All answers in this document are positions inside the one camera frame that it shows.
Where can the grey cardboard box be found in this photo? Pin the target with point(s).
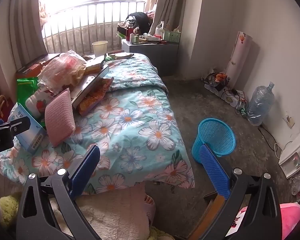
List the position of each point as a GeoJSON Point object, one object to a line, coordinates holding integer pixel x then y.
{"type": "Point", "coordinates": [90, 85]}

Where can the person's bare foot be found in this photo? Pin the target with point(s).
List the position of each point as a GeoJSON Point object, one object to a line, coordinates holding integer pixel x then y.
{"type": "Point", "coordinates": [149, 199]}

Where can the metal window railing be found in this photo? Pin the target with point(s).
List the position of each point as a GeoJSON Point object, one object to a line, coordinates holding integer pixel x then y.
{"type": "Point", "coordinates": [90, 30]}

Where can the yellow green fluffy cloth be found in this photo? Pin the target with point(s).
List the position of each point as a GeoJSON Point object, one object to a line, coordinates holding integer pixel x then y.
{"type": "Point", "coordinates": [7, 206]}

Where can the wall socket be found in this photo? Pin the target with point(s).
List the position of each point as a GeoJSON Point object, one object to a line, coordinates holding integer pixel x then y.
{"type": "Point", "coordinates": [290, 122]}

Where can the red brown box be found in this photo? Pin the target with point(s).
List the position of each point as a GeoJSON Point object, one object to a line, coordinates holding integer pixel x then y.
{"type": "Point", "coordinates": [31, 66]}

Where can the orange snack packet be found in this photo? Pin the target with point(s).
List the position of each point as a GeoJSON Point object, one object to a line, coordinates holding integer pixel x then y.
{"type": "Point", "coordinates": [95, 100]}

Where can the blue mesh wastebasket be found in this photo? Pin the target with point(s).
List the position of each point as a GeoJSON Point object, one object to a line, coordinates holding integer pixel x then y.
{"type": "Point", "coordinates": [215, 135]}

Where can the clear plastic bag of snacks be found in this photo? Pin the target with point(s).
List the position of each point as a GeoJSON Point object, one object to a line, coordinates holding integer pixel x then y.
{"type": "Point", "coordinates": [62, 70]}

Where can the pink packet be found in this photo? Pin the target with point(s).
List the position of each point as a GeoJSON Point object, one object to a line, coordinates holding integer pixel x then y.
{"type": "Point", "coordinates": [58, 117]}

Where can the red thermos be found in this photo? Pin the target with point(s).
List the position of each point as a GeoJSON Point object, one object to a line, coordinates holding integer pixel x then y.
{"type": "Point", "coordinates": [130, 31]}

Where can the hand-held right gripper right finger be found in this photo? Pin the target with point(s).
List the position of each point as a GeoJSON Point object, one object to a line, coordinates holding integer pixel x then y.
{"type": "Point", "coordinates": [213, 172]}

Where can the black bag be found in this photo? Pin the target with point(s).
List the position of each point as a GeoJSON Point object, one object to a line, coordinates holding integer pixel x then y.
{"type": "Point", "coordinates": [140, 21]}

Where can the green snack bag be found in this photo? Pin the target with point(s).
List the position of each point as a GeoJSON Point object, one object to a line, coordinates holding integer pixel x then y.
{"type": "Point", "coordinates": [25, 87]}

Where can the cream fluffy cloth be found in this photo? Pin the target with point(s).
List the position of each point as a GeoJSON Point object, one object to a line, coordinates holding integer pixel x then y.
{"type": "Point", "coordinates": [110, 215]}

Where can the orange bread pack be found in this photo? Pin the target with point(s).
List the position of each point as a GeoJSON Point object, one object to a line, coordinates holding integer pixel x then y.
{"type": "Point", "coordinates": [92, 68]}

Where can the grey curtain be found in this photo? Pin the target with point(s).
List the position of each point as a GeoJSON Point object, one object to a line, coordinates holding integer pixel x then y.
{"type": "Point", "coordinates": [22, 17]}
{"type": "Point", "coordinates": [170, 5]}

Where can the white paper cup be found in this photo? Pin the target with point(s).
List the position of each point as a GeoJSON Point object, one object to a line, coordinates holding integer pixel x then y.
{"type": "Point", "coordinates": [100, 48]}

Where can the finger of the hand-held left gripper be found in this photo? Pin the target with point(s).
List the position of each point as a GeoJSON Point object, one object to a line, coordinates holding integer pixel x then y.
{"type": "Point", "coordinates": [18, 127]}

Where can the green plastic basket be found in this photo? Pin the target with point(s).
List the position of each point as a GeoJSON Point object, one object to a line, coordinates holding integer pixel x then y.
{"type": "Point", "coordinates": [172, 37]}

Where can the white appliance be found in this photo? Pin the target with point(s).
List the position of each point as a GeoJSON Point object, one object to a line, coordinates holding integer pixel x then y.
{"type": "Point", "coordinates": [293, 157]}

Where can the grey cabinet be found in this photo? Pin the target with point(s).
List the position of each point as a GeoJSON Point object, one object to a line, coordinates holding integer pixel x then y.
{"type": "Point", "coordinates": [150, 57]}

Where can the white power strip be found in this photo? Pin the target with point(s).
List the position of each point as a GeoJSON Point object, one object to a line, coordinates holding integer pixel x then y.
{"type": "Point", "coordinates": [230, 100]}

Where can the large clear water jug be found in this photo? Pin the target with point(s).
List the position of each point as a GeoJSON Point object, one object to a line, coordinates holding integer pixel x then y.
{"type": "Point", "coordinates": [260, 105]}

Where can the orange snack pack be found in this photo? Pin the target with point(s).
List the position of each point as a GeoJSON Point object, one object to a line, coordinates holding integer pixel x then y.
{"type": "Point", "coordinates": [216, 77]}

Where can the pink pillow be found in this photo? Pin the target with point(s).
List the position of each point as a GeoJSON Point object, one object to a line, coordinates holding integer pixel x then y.
{"type": "Point", "coordinates": [292, 215]}

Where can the floral blue blanket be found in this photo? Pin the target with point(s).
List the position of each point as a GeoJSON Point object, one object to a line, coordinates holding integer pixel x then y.
{"type": "Point", "coordinates": [140, 120]}

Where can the white printed board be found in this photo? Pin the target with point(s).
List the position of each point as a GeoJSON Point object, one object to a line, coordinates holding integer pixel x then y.
{"type": "Point", "coordinates": [238, 55]}

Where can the blue white box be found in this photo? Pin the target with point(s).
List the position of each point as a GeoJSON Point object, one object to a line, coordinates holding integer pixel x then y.
{"type": "Point", "coordinates": [30, 135]}

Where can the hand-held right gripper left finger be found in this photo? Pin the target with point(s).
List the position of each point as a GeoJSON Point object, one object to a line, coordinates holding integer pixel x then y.
{"type": "Point", "coordinates": [86, 170]}

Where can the pink slipper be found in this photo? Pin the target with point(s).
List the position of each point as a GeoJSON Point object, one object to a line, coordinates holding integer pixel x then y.
{"type": "Point", "coordinates": [150, 211]}

